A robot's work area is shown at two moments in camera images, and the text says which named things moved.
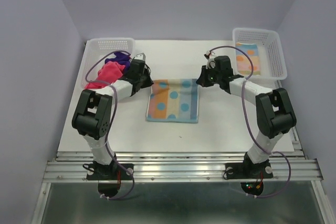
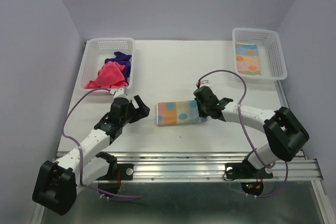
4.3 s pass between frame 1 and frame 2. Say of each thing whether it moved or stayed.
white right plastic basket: stayed
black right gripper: moved
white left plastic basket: stayed
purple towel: stayed
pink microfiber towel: stayed
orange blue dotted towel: stayed
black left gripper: moved
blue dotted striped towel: moved
